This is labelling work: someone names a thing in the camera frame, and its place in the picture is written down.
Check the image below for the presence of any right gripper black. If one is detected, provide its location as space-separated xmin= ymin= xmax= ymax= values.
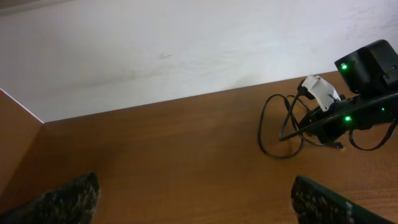
xmin=290 ymin=100 xmax=391 ymax=224

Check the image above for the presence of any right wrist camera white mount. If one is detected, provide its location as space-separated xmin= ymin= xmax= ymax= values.
xmin=297 ymin=75 xmax=341 ymax=112

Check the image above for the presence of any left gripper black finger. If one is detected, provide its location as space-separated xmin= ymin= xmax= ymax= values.
xmin=1 ymin=172 xmax=100 ymax=224

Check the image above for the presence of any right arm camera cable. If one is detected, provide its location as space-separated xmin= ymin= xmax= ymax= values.
xmin=278 ymin=91 xmax=398 ymax=152

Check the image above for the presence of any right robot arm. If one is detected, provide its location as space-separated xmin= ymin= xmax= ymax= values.
xmin=297 ymin=39 xmax=397 ymax=144

